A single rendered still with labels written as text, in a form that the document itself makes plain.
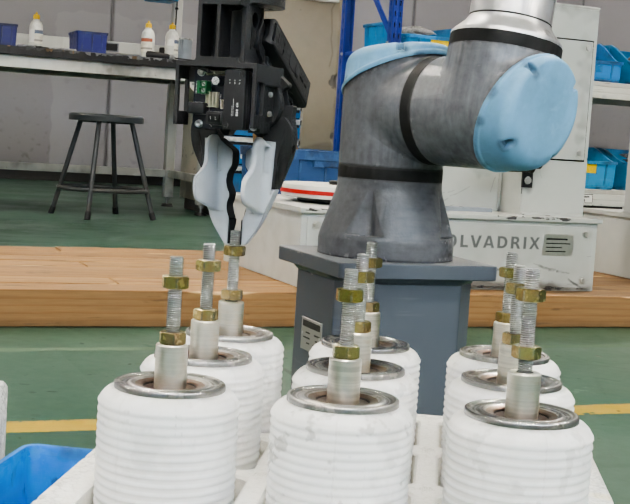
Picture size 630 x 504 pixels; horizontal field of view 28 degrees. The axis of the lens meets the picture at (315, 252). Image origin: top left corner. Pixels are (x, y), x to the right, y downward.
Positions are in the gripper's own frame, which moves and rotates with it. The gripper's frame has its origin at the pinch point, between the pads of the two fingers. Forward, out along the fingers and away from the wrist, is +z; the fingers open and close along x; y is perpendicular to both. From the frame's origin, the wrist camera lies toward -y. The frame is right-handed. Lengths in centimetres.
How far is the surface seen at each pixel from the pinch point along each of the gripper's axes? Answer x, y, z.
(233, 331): 0.6, 1.7, 8.7
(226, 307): 0.0, 1.9, 6.7
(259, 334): 2.6, 0.6, 8.9
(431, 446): 18.5, 1.6, 16.4
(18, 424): -51, -51, 34
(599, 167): -21, -544, -1
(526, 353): 28.2, 19.6, 4.9
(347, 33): -147, -509, -60
